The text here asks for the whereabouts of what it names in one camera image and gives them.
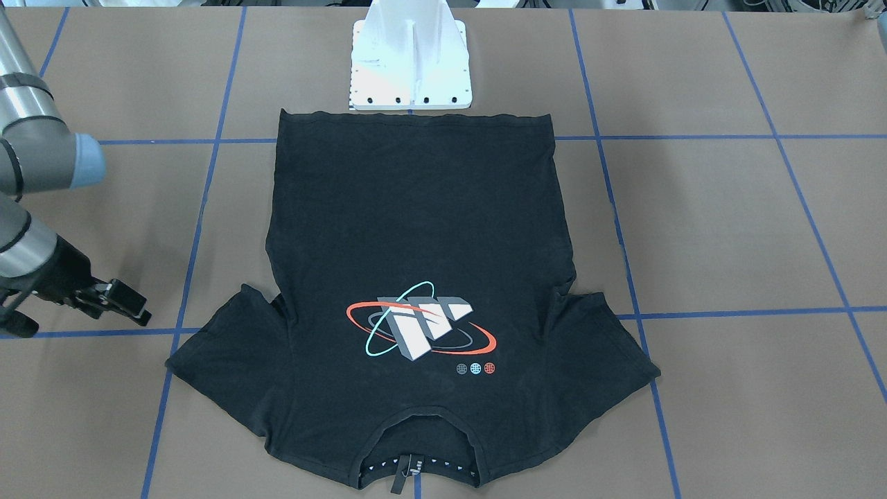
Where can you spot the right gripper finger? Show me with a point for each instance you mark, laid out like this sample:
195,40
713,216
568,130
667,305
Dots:
118,297

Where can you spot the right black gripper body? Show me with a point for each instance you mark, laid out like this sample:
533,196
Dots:
64,269

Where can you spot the black graphic t-shirt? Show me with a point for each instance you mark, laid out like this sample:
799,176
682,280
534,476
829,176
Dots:
425,321

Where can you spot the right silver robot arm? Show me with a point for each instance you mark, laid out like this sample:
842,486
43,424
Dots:
39,153

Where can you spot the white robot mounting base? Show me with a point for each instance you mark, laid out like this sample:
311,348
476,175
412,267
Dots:
410,55

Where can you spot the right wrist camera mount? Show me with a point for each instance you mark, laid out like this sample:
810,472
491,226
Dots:
15,323

